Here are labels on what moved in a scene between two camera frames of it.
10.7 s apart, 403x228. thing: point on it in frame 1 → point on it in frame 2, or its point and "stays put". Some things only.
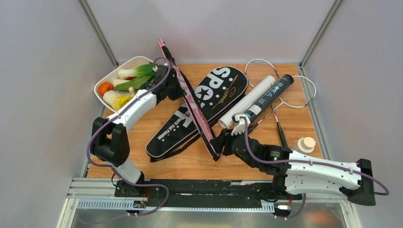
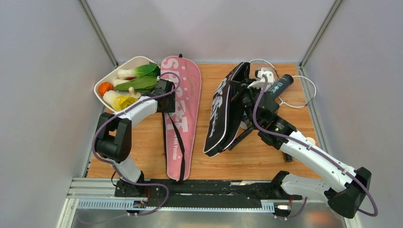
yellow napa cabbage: (115, 100) stays put
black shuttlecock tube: (276, 91) stays put
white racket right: (301, 93) stays put
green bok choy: (140, 71) stays put
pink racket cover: (202, 125) → (181, 126)
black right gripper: (218, 143) → (238, 89)
